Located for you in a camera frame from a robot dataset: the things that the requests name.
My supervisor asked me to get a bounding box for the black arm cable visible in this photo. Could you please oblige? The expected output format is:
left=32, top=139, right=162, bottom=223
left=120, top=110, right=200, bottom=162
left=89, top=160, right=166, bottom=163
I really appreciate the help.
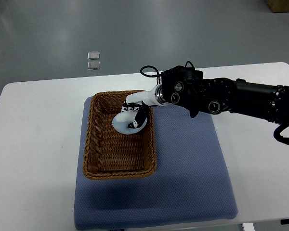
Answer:
left=273, top=124, right=289, bottom=146

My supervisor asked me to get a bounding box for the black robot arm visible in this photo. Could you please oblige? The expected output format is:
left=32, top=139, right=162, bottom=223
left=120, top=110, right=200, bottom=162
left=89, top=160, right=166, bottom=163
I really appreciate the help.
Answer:
left=153, top=65, right=289, bottom=127

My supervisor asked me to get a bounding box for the brown wicker basket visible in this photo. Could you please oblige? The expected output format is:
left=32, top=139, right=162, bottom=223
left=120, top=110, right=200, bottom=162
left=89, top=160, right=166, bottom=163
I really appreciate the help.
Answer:
left=82, top=90, right=157, bottom=180

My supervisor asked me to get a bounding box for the cardboard box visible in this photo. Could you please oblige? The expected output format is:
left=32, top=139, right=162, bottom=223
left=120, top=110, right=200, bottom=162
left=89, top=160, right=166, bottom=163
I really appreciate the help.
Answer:
left=265, top=0, right=289, bottom=13

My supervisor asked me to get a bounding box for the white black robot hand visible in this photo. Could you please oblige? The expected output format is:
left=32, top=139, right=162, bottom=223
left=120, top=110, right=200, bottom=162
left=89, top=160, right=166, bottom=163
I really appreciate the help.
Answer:
left=121, top=84, right=169, bottom=128

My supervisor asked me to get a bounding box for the upper metal floor plate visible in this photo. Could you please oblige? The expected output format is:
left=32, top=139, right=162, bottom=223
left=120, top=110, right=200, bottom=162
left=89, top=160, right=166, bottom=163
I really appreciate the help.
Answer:
left=87, top=51, right=100, bottom=60

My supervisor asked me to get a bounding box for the blue quilted mat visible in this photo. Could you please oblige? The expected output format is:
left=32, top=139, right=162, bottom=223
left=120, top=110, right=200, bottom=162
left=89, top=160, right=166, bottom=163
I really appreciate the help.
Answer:
left=74, top=98, right=237, bottom=230

